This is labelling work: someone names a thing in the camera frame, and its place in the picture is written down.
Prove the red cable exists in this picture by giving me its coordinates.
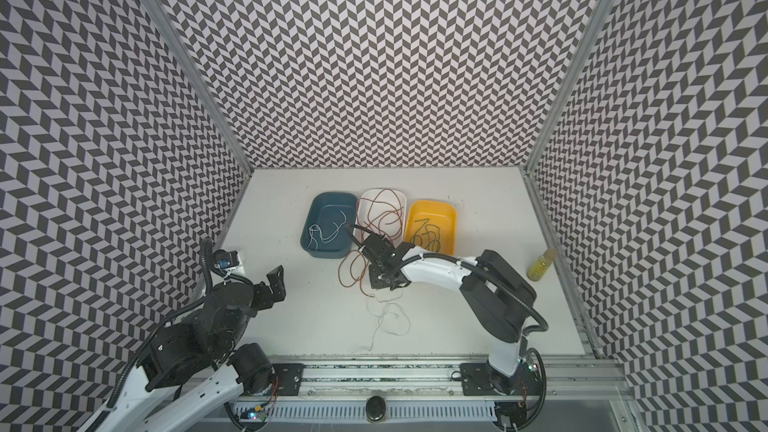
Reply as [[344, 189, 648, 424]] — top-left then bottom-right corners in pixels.
[[356, 188, 406, 241]]

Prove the green cable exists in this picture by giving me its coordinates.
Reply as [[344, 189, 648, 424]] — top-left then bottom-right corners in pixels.
[[409, 218, 446, 253]]

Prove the white cable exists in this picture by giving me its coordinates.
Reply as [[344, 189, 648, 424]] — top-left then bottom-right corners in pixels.
[[359, 287, 413, 354]]

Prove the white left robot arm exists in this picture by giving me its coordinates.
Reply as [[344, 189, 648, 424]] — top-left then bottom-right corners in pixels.
[[81, 239, 286, 431]]

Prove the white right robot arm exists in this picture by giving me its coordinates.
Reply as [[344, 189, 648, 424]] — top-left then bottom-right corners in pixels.
[[346, 225, 549, 395]]

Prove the white plastic bin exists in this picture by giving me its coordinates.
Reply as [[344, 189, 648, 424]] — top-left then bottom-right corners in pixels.
[[356, 188, 407, 246]]

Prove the yellow plastic bin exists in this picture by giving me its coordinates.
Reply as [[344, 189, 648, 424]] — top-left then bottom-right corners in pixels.
[[404, 200, 457, 255]]

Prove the teal plastic bin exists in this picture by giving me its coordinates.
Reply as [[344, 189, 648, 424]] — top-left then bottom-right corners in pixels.
[[300, 192, 358, 259]]

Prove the yellow liquid bottle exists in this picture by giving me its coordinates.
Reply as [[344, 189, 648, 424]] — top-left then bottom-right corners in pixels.
[[526, 248, 557, 282]]

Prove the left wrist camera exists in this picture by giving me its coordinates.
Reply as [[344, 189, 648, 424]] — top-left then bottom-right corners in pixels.
[[213, 249, 245, 276]]

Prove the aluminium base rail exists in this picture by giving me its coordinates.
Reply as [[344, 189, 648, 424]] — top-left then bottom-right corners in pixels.
[[193, 355, 647, 431]]

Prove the black knob on rail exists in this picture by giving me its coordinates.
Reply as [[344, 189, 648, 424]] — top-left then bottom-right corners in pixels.
[[365, 395, 387, 423]]

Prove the aluminium corner post left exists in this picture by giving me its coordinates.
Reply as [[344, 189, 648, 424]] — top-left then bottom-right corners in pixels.
[[139, 0, 253, 177]]

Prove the aluminium corner post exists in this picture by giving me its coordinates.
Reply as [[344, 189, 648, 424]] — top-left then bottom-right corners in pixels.
[[524, 0, 616, 176], [139, 0, 253, 177]]

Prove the aluminium corner post right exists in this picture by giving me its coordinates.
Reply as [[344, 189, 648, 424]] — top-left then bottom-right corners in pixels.
[[524, 0, 616, 176]]

